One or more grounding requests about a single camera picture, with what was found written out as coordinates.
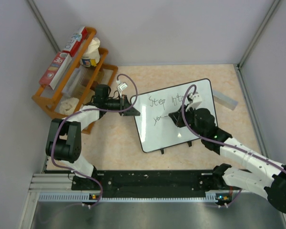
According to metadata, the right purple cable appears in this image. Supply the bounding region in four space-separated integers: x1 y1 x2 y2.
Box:
182 84 286 208

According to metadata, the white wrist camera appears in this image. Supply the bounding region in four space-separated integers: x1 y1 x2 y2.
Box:
185 92 203 112
116 80 128 92

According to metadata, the red white wrap box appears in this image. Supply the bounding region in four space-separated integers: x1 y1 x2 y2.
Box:
39 52 72 90

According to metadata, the clear box of brown items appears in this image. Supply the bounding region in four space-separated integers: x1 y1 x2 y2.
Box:
62 66 104 104

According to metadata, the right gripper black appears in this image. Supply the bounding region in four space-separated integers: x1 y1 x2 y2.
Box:
170 104 205 138

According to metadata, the grey slotted cable duct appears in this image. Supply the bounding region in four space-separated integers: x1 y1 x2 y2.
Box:
38 192 232 203

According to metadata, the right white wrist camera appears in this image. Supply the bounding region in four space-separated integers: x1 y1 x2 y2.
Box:
185 92 203 112

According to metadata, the white whiteboard black frame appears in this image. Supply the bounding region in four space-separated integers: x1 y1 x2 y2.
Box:
131 78 216 153

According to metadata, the red white foil box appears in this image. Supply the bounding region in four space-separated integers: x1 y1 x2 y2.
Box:
62 26 88 57

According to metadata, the grey whiteboard eraser block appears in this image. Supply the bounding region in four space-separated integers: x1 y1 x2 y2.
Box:
213 90 238 111

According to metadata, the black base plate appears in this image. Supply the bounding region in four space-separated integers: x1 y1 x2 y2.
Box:
71 169 229 198

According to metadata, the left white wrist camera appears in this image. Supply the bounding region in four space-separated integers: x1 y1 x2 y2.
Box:
116 80 128 92

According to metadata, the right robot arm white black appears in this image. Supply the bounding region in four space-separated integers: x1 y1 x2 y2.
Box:
168 108 286 214

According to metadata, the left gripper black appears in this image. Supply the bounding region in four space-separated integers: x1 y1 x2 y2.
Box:
104 95 140 117

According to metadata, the purple cable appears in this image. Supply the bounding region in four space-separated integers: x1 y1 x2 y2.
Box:
182 84 286 208
50 73 138 207

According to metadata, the orange wooden rack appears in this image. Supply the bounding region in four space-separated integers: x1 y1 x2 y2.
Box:
31 26 119 135

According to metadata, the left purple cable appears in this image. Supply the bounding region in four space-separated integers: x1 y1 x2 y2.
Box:
50 73 138 207

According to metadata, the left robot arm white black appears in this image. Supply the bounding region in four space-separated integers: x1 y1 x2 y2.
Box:
46 83 141 189

